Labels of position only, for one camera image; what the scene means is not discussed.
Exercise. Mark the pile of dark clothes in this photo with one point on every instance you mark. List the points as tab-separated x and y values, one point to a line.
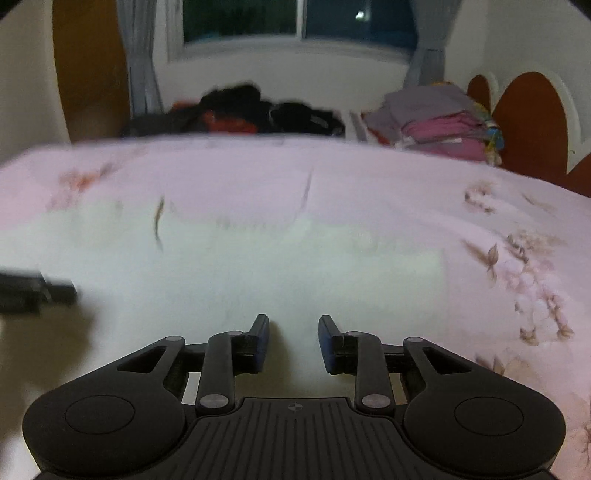
286	115

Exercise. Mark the window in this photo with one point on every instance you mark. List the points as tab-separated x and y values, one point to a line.
295	21

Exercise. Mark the grey curtain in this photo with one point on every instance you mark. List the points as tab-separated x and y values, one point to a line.
141	55
427	41

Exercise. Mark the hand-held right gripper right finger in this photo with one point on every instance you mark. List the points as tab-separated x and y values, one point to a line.
327	344

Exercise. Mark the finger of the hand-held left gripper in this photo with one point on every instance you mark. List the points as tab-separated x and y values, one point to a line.
60	291

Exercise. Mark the stack of folded clothes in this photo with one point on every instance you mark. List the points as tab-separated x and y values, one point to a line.
438	124

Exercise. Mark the red and white headboard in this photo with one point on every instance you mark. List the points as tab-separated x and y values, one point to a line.
531	124

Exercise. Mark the small white cloth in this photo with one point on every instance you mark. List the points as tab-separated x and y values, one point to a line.
258	272

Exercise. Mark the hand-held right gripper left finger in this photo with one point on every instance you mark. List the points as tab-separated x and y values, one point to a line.
261	341

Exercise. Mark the pink floral bedsheet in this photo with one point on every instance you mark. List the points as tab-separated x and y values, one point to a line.
323	184

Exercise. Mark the red orange cloth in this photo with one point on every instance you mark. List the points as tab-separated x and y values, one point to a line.
228	123

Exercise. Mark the brown wooden door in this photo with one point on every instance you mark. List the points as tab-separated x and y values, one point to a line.
92	69

